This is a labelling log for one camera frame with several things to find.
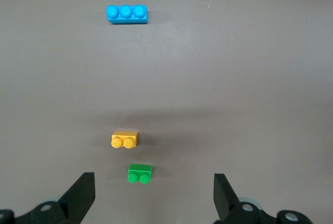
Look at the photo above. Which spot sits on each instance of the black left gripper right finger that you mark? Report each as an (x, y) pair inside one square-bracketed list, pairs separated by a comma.
[(229, 205)]

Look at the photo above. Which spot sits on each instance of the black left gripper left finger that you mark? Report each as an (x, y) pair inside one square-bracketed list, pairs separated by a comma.
[(78, 198)]

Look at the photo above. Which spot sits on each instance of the blue three-stud block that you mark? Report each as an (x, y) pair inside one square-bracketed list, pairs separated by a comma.
[(127, 14)]

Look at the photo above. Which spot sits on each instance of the yellow two-stud block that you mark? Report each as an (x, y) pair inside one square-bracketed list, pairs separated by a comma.
[(124, 139)]

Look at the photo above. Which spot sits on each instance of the green two-stud block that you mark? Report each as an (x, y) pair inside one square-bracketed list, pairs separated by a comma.
[(140, 173)]

